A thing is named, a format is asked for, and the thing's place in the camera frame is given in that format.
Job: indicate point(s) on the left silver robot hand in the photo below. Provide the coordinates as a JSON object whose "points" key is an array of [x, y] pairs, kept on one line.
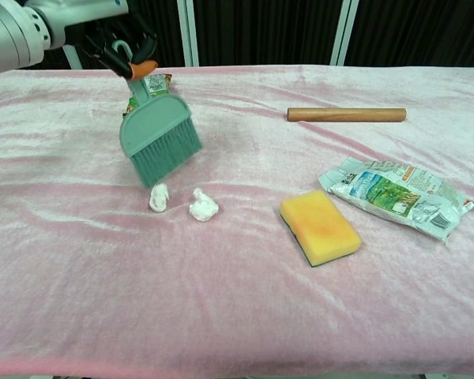
{"points": [[95, 12]]}

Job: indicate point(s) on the green hand broom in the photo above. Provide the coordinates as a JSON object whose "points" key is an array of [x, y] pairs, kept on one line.
{"points": [[154, 122]]}

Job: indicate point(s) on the white paper ball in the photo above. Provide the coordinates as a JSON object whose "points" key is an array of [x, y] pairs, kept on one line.
{"points": [[159, 199], [203, 207]]}

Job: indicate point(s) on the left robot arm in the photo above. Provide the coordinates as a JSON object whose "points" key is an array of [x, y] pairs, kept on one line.
{"points": [[8, 35]]}

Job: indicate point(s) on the green snack bag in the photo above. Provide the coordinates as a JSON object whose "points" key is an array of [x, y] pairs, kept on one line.
{"points": [[158, 85]]}

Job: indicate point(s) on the wooden rolling pin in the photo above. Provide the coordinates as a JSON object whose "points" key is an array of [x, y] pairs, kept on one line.
{"points": [[347, 114]]}

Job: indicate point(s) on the yellow sponge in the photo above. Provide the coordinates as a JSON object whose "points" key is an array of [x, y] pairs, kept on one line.
{"points": [[320, 225]]}

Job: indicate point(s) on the pink velvet table cloth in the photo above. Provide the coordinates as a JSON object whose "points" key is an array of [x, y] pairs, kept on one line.
{"points": [[237, 308]]}

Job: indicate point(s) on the white green wipes pack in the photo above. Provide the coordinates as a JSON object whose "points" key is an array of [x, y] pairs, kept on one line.
{"points": [[387, 189]]}

